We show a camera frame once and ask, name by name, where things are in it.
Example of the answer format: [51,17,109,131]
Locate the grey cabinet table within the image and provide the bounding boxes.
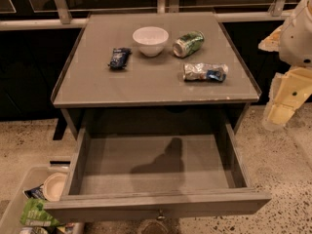
[52,12,260,134]

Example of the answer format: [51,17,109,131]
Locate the white paper plate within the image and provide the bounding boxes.
[43,173,66,202]

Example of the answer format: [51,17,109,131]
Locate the clear plastic storage bin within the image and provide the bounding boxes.
[0,165,85,234]

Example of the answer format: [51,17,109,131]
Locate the green chip bag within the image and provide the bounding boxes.
[19,198,60,227]

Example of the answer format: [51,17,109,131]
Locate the open grey top drawer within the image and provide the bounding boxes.
[45,124,271,222]

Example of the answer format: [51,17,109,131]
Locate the green soda can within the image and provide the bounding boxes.
[173,31,205,58]

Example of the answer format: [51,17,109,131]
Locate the dark blue snack bag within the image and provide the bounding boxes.
[23,185,45,200]

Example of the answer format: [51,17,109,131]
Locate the white ceramic bowl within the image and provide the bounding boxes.
[133,26,169,57]

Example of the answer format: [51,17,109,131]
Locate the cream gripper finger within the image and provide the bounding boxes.
[262,66,312,132]
[258,26,282,52]

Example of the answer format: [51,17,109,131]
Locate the dark blue snack packet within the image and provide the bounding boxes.
[108,48,132,70]

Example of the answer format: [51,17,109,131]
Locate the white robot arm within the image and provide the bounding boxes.
[258,0,312,131]

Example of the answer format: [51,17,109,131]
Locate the metal drawer knob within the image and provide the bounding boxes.
[156,210,166,221]

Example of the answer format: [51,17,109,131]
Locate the metal railing frame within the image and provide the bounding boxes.
[0,0,299,31]

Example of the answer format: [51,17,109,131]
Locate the crushed silver blue redbull can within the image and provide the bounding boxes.
[183,62,228,82]

